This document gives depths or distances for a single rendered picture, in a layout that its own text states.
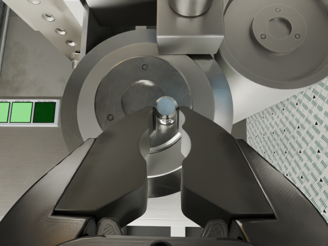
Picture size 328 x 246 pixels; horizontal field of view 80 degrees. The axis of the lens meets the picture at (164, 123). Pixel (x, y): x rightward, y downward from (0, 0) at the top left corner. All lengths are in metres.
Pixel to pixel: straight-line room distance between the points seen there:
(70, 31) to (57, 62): 1.60
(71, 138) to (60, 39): 0.39
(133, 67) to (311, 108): 0.20
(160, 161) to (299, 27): 0.17
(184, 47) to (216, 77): 0.04
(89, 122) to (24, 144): 0.45
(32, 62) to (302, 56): 2.15
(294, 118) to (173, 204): 0.33
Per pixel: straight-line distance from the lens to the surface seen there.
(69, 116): 0.19
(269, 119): 0.35
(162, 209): 0.51
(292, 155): 0.30
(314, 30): 0.24
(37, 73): 2.16
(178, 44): 0.16
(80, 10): 0.24
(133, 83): 0.16
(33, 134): 0.60
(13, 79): 2.27
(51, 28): 0.52
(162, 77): 0.15
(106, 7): 0.23
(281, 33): 0.23
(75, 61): 0.58
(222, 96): 0.18
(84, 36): 0.22
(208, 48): 0.17
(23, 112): 0.62
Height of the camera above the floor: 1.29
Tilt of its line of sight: 9 degrees down
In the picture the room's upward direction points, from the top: 179 degrees counter-clockwise
